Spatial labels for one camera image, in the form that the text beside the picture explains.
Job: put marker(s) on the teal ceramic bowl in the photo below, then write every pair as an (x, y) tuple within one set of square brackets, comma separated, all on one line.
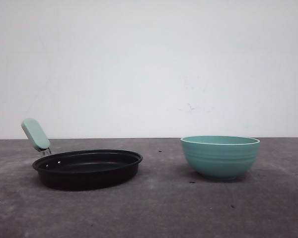
[(220, 157)]

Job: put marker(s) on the black frying pan green handle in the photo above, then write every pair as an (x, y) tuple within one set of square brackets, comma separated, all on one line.
[(87, 169)]

